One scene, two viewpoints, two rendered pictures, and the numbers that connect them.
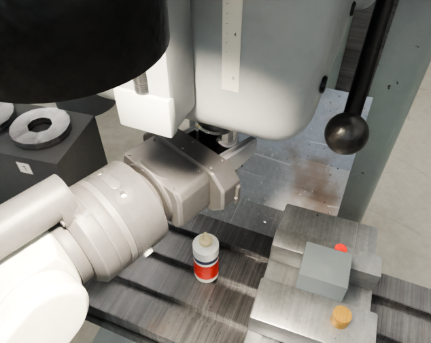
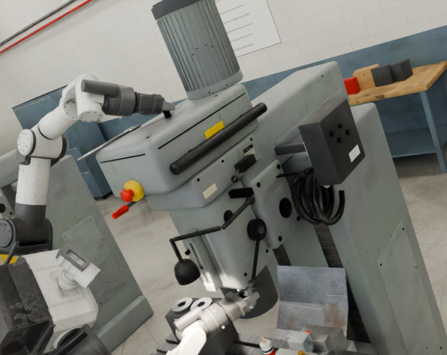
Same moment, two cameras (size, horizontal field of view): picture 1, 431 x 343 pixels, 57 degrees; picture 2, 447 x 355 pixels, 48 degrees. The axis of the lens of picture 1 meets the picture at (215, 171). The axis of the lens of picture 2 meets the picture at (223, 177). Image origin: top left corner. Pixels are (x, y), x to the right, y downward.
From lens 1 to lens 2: 140 cm
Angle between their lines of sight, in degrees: 35
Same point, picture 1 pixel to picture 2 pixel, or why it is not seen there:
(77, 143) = not seen: hidden behind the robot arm
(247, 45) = (225, 270)
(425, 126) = not seen: outside the picture
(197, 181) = (234, 305)
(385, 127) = (359, 281)
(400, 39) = (338, 241)
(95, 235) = (206, 320)
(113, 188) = (211, 308)
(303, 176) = (328, 314)
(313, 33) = (233, 266)
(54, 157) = not seen: hidden behind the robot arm
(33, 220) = (192, 315)
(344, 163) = (344, 303)
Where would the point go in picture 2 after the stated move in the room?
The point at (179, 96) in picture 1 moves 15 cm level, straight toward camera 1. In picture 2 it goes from (216, 282) to (206, 311)
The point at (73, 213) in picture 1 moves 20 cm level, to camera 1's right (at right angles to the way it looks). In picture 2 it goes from (201, 315) to (258, 305)
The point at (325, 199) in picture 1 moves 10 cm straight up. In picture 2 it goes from (340, 324) to (331, 302)
